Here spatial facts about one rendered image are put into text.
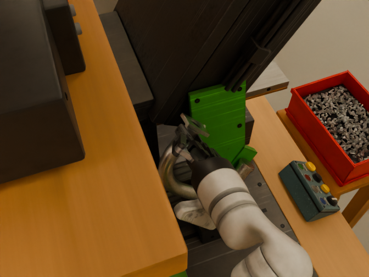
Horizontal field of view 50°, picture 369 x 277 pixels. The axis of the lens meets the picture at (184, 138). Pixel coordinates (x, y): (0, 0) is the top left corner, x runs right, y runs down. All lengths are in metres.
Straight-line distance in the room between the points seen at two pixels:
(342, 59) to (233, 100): 2.15
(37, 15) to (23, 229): 0.16
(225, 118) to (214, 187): 0.23
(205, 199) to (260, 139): 0.57
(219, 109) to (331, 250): 0.46
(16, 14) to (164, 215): 0.18
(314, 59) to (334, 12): 0.56
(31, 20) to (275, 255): 0.37
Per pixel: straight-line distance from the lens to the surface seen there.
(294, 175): 1.05
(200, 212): 0.63
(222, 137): 0.81
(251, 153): 0.88
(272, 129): 1.17
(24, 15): 0.32
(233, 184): 0.59
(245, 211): 0.56
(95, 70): 0.39
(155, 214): 0.30
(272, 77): 0.98
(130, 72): 0.82
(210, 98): 0.74
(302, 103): 1.24
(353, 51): 2.97
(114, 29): 0.93
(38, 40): 0.29
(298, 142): 1.29
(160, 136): 1.13
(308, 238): 1.02
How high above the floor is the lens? 1.81
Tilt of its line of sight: 54 degrees down
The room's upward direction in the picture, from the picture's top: straight up
